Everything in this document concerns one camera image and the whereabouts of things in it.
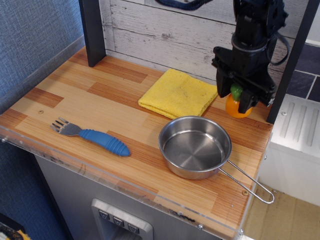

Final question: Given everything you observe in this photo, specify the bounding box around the orange toy carrot green top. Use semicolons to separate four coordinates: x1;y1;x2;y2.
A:
225;83;253;119

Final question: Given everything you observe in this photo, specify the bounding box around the dark right frame post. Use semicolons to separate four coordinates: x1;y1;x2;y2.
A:
266;0;320;124

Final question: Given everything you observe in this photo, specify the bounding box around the silver dispenser button panel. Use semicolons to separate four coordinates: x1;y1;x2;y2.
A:
91;198;154;240

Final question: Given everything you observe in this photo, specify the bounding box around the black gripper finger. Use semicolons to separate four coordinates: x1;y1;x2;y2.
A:
238;89;259;114
216;69;233;98

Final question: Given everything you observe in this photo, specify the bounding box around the blue handled metal fork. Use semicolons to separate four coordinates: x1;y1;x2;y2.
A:
50;117;131;157

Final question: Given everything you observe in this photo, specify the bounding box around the stainless steel pan wire handle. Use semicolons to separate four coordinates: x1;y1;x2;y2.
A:
158;116;275;204

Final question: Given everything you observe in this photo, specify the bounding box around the dark frame post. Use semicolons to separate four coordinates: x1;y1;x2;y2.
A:
78;0;106;67
266;0;320;124

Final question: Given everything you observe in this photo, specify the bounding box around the yellow black object floor corner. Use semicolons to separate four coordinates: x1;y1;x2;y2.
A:
0;225;31;240

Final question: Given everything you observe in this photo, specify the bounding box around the clear acrylic table edge guard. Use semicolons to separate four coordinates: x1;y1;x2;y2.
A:
0;127;244;240

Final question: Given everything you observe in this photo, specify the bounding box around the white ribbed side unit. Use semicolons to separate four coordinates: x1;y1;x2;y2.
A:
258;94;320;205

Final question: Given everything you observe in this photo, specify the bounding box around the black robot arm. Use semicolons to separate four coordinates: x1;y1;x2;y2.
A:
212;0;290;115

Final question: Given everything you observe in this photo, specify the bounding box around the dark left frame post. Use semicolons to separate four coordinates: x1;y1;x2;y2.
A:
78;0;106;67

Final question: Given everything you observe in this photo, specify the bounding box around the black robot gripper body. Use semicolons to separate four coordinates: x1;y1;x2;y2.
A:
212;37;277;107

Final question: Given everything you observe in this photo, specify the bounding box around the yellow folded towel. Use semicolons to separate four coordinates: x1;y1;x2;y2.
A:
138;69;218;120

